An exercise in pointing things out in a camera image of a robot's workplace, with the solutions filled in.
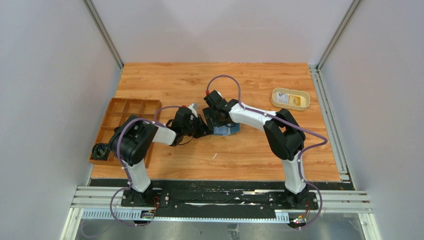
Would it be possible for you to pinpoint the blue card holder wallet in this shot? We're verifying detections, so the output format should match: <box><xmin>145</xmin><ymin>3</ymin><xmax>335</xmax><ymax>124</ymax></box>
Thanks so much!
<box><xmin>213</xmin><ymin>123</ymin><xmax>241</xmax><ymax>136</ymax></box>

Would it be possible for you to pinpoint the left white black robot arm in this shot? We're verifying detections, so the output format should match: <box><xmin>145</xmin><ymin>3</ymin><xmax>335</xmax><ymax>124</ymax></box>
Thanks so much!
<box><xmin>108</xmin><ymin>106</ymin><xmax>214</xmax><ymax>202</ymax></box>

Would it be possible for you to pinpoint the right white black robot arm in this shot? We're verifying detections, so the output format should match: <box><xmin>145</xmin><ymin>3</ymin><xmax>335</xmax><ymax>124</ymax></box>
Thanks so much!
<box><xmin>202</xmin><ymin>90</ymin><xmax>308</xmax><ymax>204</ymax></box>

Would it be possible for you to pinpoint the card lying in tray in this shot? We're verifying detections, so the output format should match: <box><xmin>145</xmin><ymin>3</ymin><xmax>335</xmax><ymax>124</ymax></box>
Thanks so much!
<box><xmin>275</xmin><ymin>92</ymin><xmax>302</xmax><ymax>106</ymax></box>

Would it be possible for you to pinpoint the cream oval plastic tray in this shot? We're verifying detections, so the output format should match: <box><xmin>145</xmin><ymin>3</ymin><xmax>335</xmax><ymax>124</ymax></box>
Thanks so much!
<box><xmin>271</xmin><ymin>87</ymin><xmax>311</xmax><ymax>112</ymax></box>

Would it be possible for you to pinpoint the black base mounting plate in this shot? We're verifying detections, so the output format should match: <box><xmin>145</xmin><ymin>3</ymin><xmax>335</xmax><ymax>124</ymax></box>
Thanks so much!
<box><xmin>89</xmin><ymin>178</ymin><xmax>355</xmax><ymax>220</ymax></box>

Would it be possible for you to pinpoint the wooden compartment tray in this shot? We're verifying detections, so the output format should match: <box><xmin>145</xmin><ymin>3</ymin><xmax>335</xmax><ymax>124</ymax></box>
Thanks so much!
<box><xmin>88</xmin><ymin>97</ymin><xmax>163</xmax><ymax>167</ymax></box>

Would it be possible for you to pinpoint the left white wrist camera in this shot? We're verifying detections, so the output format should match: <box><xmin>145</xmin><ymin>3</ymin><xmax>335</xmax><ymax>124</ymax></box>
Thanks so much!
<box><xmin>187</xmin><ymin>102</ymin><xmax>198</xmax><ymax>118</ymax></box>

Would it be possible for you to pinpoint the black coiled cable bundle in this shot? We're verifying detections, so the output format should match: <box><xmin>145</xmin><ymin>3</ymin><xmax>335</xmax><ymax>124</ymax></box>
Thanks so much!
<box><xmin>91</xmin><ymin>143</ymin><xmax>111</xmax><ymax>161</ymax></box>

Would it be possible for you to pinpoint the left aluminium corner post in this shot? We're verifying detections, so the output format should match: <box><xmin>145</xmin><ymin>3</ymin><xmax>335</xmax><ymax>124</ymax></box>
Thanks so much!
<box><xmin>82</xmin><ymin>0</ymin><xmax>124</xmax><ymax>71</ymax></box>

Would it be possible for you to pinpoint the aluminium corner post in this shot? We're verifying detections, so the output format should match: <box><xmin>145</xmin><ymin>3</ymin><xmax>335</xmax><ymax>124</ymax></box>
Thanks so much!
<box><xmin>82</xmin><ymin>0</ymin><xmax>124</xmax><ymax>71</ymax></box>
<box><xmin>316</xmin><ymin>0</ymin><xmax>362</xmax><ymax>71</ymax></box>

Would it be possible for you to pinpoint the right aluminium corner post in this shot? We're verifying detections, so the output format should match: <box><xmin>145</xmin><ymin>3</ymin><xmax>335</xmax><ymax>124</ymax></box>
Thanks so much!
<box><xmin>316</xmin><ymin>0</ymin><xmax>362</xmax><ymax>71</ymax></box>

